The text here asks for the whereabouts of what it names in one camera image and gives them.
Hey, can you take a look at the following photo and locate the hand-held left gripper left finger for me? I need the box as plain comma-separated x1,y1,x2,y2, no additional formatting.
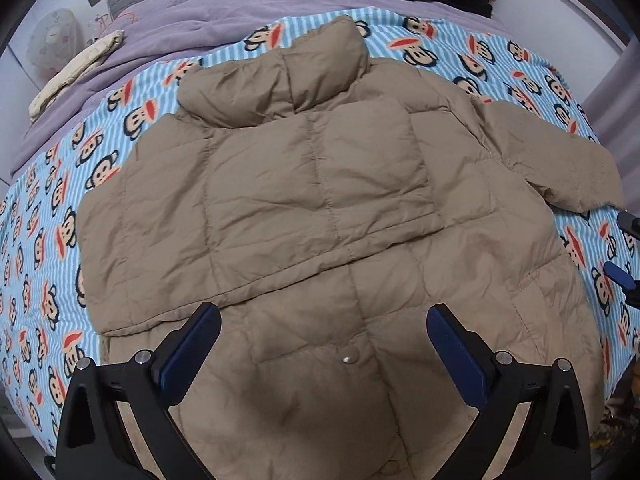
54,301,222,480

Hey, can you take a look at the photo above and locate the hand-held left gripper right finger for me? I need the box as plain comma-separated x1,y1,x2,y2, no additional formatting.
425,302,593,480

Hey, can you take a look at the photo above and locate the tan puffer jacket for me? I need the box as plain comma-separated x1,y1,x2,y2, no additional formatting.
77,15,623,480

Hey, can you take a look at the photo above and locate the striped monkey print blanket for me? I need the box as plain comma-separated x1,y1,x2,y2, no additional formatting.
0,5,640,456

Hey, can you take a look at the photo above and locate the cream folded cloth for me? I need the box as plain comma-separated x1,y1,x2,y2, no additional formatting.
28,30,125,123

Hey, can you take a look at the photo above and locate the purple duvet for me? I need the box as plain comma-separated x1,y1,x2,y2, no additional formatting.
10,0,501,178

